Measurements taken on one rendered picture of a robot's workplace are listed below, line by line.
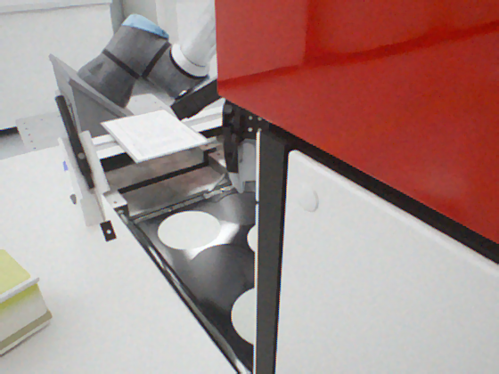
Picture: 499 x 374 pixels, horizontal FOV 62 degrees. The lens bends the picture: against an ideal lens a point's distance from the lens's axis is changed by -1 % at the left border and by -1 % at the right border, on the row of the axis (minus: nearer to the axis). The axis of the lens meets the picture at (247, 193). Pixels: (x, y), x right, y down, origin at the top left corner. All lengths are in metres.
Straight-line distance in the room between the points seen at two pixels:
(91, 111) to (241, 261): 0.59
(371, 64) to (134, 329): 0.37
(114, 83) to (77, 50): 2.34
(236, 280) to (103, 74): 0.73
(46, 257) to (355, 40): 0.49
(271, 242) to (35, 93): 3.29
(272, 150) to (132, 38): 0.97
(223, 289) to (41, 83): 3.03
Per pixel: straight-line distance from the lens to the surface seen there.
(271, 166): 0.23
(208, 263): 0.62
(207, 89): 0.54
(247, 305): 0.56
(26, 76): 3.45
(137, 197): 0.82
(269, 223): 0.25
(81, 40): 3.48
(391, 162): 0.17
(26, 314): 0.47
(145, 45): 1.16
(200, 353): 0.43
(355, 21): 0.17
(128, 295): 0.50
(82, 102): 1.05
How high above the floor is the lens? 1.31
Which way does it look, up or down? 33 degrees down
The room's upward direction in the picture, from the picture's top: straight up
